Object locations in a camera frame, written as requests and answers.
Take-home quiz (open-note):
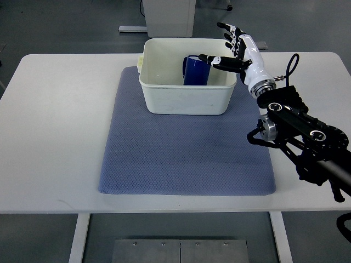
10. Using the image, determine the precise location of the grey metal floor plate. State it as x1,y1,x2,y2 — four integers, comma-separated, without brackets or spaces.
112,239,249,263

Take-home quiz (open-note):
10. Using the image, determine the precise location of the white cabinet behind table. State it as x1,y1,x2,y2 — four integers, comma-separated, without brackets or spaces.
143,0,196,38

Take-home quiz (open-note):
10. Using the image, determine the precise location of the right white table leg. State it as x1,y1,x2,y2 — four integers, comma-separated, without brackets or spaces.
269,211,293,263

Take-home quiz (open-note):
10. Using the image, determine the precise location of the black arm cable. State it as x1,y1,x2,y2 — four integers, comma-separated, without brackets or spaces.
274,53,300,88

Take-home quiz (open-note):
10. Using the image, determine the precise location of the blue mug white inside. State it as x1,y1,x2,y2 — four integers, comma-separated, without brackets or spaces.
182,55,211,86

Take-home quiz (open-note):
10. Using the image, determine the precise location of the small grey floor socket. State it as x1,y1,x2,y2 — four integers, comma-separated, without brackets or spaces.
255,41,268,50

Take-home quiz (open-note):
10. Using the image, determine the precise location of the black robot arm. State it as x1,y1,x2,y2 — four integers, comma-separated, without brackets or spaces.
247,86,350,203

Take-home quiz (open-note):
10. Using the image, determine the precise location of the white plastic box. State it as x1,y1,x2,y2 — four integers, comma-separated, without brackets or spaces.
138,38,236,115

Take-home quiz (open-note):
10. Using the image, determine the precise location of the white base bar on floor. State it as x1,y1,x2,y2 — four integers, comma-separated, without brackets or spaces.
118,26,148,33

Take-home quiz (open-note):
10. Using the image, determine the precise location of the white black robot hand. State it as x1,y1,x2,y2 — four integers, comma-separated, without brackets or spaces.
199,22,276,99

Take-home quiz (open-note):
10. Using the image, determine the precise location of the left white table leg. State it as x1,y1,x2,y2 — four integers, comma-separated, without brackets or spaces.
68,213,90,263

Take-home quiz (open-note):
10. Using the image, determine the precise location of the blue-grey textured mat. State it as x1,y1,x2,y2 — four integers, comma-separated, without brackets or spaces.
99,67,276,196

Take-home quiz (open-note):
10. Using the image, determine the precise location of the white table leg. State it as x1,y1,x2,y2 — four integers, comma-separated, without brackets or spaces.
68,213,90,263
269,211,293,263

